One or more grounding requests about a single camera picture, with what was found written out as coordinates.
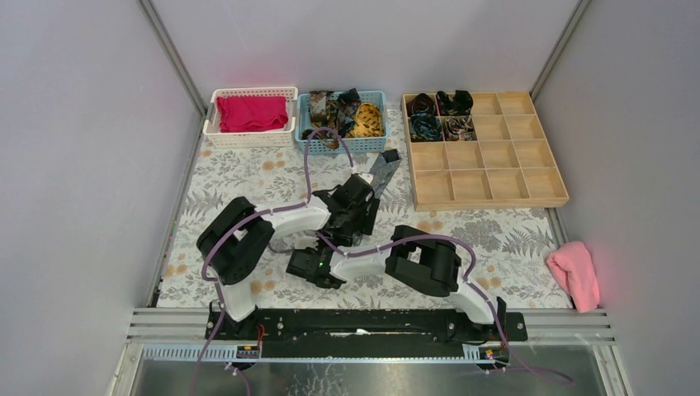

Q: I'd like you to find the grey leaf pattern tie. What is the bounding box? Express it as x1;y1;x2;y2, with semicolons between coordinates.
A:
369;148;402;199

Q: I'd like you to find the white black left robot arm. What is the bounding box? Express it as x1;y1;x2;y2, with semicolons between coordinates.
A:
196;172;380;339

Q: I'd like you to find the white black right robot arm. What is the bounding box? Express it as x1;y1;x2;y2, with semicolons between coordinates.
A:
286;225;507;340

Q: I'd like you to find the light blue plastic basket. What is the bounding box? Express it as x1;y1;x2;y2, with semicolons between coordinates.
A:
294;90;390;154

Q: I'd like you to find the yellow patterned tie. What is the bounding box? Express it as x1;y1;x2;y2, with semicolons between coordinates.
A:
347;102;385;138

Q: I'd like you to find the rolled navy blue tie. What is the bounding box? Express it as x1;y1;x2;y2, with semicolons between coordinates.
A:
409;114;443;143

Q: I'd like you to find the dark navy red tie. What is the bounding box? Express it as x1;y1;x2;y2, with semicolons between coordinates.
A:
329;88;362;138

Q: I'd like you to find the orange floral tie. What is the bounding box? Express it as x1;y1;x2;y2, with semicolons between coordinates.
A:
300;90;337;140

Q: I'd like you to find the rolled dark red tie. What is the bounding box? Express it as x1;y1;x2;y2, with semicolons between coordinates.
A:
405;93;438;116

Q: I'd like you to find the rolled multicolour tie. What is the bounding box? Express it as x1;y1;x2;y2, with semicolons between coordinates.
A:
442;115;476;141

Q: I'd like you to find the white plastic basket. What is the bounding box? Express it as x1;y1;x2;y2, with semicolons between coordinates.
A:
202;87;298;149

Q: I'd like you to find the magenta cloth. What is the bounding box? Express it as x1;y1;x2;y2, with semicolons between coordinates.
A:
216;97;289;133

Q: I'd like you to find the rolled black tie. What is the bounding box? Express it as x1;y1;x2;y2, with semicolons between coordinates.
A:
436;90;474;116

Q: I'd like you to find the wooden compartment tray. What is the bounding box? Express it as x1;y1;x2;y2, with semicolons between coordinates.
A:
401;92;570;211

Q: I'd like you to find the floral tablecloth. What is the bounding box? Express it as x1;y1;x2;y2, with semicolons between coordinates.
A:
157;142;571;309

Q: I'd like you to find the pink cloth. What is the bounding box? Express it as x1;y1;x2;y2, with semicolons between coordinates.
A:
546;241;600;313

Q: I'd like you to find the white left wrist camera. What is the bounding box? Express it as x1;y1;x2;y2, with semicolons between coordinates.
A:
353;172;374;186

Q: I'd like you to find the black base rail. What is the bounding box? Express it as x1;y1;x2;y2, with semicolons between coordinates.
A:
205;307;528;358

